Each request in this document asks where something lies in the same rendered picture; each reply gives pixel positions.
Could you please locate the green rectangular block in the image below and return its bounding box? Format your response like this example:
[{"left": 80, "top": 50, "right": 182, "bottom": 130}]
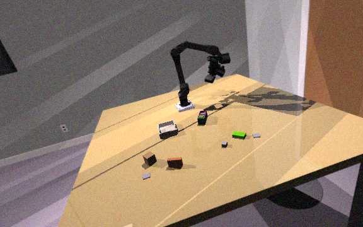
[{"left": 232, "top": 131, "right": 246, "bottom": 139}]

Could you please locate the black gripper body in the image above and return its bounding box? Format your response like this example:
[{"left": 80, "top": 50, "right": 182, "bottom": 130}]
[{"left": 204, "top": 64, "right": 221, "bottom": 83}]

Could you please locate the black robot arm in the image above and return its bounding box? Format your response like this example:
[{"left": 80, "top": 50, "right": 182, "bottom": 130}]
[{"left": 170, "top": 41, "right": 231, "bottom": 107}]

